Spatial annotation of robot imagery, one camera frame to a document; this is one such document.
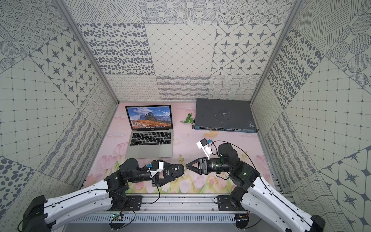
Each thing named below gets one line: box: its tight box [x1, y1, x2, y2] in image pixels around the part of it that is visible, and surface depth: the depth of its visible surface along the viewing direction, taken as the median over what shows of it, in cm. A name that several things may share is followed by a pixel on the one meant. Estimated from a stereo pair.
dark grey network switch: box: [191, 98, 259, 134], surface depth 109 cm
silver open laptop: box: [125, 104, 173, 160], surface depth 97 cm
